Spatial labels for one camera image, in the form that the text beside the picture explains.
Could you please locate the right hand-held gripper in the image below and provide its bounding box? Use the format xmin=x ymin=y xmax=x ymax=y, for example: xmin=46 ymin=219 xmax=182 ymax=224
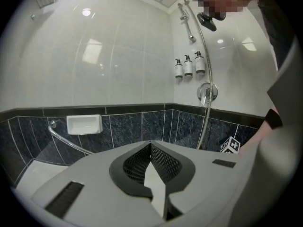
xmin=220 ymin=136 xmax=241 ymax=155

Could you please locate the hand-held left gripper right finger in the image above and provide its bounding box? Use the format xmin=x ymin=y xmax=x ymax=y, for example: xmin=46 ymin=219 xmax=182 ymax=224
xmin=150 ymin=140 xmax=245 ymax=227

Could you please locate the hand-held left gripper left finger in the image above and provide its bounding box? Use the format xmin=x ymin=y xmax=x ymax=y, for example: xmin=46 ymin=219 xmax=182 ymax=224
xmin=30 ymin=140 xmax=154 ymax=224

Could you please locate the person's right forearm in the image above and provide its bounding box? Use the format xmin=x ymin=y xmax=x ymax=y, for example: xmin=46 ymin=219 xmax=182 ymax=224
xmin=240 ymin=107 xmax=284 ymax=155

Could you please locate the white bathtub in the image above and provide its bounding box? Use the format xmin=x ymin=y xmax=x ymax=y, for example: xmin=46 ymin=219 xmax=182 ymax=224
xmin=15 ymin=158 xmax=71 ymax=191

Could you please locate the chrome grab bar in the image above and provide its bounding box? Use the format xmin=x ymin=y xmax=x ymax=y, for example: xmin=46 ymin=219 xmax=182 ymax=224
xmin=48 ymin=120 xmax=95 ymax=156

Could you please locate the chrome mixer valve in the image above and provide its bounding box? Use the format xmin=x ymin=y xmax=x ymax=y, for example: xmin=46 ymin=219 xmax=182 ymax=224
xmin=196 ymin=81 xmax=218 ymax=107

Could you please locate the white soap dish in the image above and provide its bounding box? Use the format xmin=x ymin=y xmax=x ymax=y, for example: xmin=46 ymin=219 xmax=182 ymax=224
xmin=66 ymin=114 xmax=103 ymax=136

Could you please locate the person's black top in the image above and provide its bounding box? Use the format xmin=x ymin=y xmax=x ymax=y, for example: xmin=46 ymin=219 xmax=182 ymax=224
xmin=257 ymin=0 xmax=299 ymax=70

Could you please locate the metal shower hose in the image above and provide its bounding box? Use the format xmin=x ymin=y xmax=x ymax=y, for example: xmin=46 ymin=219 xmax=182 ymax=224
xmin=183 ymin=0 xmax=214 ymax=150

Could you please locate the black head camera mount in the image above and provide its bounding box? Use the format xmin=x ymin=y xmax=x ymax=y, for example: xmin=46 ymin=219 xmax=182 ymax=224
xmin=196 ymin=12 xmax=217 ymax=32

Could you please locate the chrome shower slide rail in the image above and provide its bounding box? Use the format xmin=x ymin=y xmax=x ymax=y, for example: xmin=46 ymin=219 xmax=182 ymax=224
xmin=178 ymin=2 xmax=197 ymax=42

